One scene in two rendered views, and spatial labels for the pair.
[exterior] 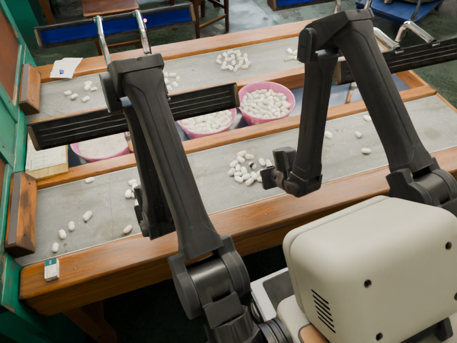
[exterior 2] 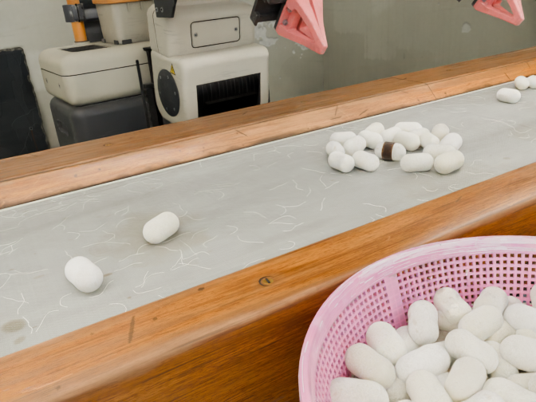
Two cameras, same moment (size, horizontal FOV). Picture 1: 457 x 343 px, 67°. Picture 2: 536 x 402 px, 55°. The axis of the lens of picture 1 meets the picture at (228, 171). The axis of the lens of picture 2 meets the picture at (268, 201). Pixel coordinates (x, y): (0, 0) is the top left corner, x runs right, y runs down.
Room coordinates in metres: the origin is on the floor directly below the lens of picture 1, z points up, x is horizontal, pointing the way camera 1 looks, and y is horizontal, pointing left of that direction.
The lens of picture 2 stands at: (1.39, -0.34, 0.95)
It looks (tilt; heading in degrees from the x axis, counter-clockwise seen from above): 24 degrees down; 169
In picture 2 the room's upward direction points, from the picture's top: 5 degrees counter-clockwise
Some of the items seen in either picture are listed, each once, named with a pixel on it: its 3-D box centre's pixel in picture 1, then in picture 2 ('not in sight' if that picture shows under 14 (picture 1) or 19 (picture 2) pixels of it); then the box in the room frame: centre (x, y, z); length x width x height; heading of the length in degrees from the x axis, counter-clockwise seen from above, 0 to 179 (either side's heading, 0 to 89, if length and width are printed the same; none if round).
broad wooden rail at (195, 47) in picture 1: (208, 57); not in sight; (1.72, 0.11, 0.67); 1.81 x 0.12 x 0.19; 108
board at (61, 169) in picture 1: (47, 146); not in sight; (0.95, 0.72, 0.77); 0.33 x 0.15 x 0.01; 18
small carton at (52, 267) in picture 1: (52, 269); not in sight; (0.43, 0.54, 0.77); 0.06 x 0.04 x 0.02; 18
